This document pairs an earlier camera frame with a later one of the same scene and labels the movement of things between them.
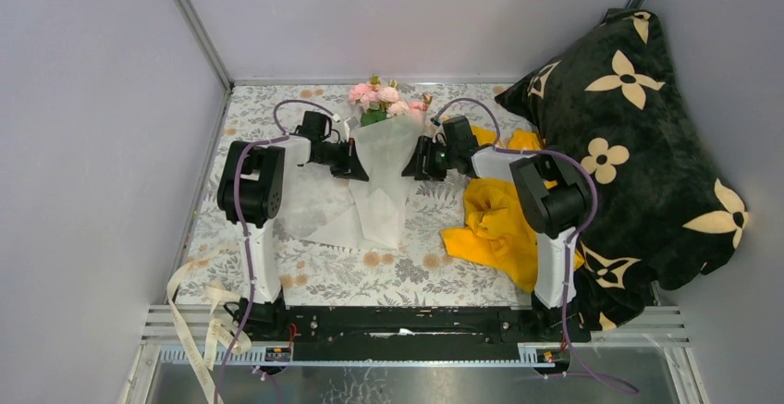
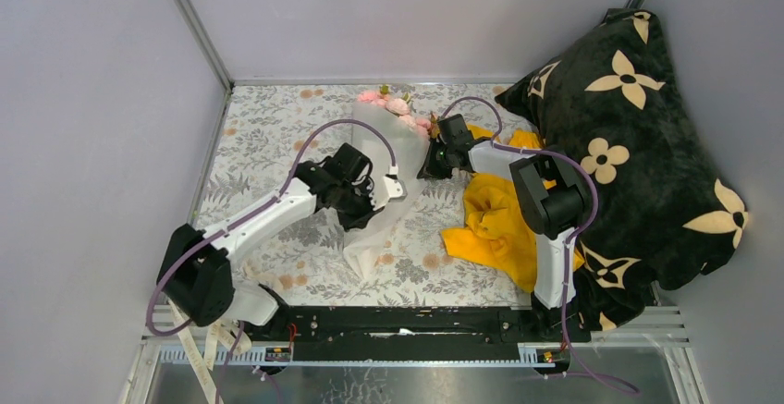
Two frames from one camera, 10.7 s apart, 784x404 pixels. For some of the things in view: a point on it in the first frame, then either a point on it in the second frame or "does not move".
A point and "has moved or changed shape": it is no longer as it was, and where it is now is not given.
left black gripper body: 336,155 -> 355,206
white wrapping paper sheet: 328,208 has moved or changed shape
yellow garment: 499,234 does not move
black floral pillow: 663,213 does not move
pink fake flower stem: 421,105 has moved or changed shape
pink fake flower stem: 386,95 -> 399,106
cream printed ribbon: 216,329 does not move
